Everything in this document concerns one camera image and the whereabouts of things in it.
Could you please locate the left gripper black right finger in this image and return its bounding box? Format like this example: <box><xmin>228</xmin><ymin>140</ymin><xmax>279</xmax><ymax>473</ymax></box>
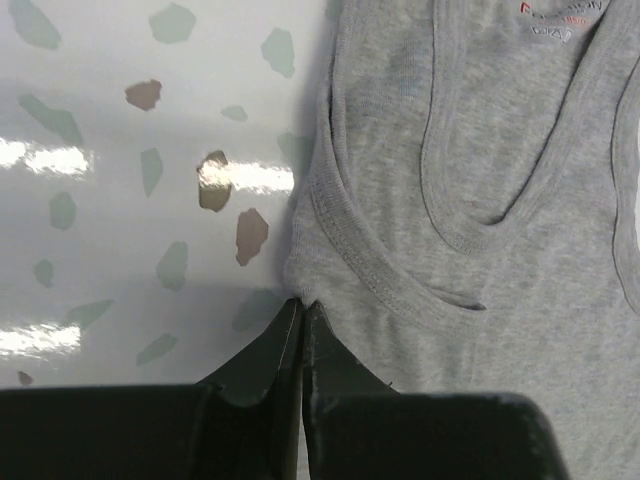
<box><xmin>302</xmin><ymin>301</ymin><xmax>398</xmax><ymax>479</ymax></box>

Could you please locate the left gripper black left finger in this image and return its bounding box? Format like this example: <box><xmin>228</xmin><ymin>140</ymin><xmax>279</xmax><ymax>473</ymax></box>
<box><xmin>197</xmin><ymin>299</ymin><xmax>303</xmax><ymax>479</ymax></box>

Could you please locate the grey tank top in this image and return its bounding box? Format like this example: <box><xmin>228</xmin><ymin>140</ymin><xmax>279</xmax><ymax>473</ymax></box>
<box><xmin>285</xmin><ymin>1</ymin><xmax>639</xmax><ymax>479</ymax></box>

